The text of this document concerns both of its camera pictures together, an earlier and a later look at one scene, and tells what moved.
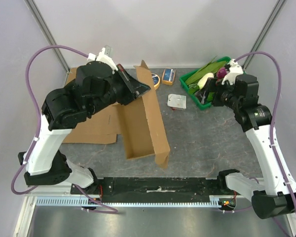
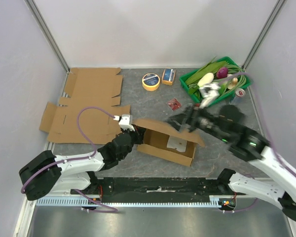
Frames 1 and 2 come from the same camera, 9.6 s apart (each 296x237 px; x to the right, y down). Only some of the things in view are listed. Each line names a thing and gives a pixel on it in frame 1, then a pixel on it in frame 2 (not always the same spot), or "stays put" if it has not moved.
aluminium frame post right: (266, 30) stays put
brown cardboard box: (145, 130) -> (171, 145)
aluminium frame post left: (44, 28) stays put
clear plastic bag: (177, 100) -> (179, 144)
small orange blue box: (168, 76) stays put
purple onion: (221, 72) stays put
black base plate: (150, 189) stays put
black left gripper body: (121, 91) -> (136, 138)
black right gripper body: (214, 92) -> (191, 119)
